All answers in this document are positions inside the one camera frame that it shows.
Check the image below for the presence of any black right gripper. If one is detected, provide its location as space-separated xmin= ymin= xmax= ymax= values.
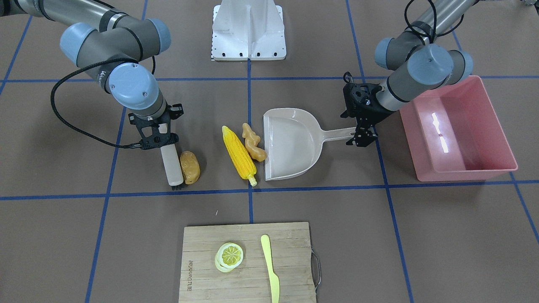
xmin=128 ymin=104 xmax=184 ymax=150

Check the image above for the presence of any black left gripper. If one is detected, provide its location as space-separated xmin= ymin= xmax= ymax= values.
xmin=340 ymin=72 xmax=393 ymax=146

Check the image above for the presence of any beige hand brush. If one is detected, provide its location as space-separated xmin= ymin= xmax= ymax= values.
xmin=160 ymin=144 xmax=184 ymax=191

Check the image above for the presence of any toy potato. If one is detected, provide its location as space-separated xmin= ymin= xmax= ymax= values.
xmin=180 ymin=150 xmax=200 ymax=185

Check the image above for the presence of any beige plastic dustpan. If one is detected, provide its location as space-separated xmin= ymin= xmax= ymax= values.
xmin=263 ymin=108 xmax=355 ymax=181

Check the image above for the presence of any yellow toy corn cob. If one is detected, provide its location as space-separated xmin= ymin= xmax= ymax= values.
xmin=221 ymin=126 xmax=257 ymax=186

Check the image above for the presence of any orange toy ginger root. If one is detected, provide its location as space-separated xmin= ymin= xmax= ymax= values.
xmin=241 ymin=123 xmax=267 ymax=162

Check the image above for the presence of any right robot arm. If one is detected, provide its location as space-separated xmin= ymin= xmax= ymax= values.
xmin=1 ymin=0 xmax=184 ymax=150

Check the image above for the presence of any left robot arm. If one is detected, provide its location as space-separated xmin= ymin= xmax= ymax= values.
xmin=341 ymin=0 xmax=476 ymax=147

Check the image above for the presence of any pink plastic bin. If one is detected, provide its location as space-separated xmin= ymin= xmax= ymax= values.
xmin=399 ymin=75 xmax=518 ymax=182

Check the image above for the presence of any yellow toy lemon slice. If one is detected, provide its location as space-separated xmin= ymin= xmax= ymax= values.
xmin=214 ymin=242 xmax=244 ymax=273

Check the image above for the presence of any yellow toy knife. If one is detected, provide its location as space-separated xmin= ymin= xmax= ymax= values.
xmin=260 ymin=234 xmax=280 ymax=303

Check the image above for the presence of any bamboo cutting board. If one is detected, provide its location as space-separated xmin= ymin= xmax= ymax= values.
xmin=179 ymin=222 xmax=317 ymax=303

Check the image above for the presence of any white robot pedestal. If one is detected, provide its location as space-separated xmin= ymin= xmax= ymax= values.
xmin=211 ymin=0 xmax=287 ymax=61

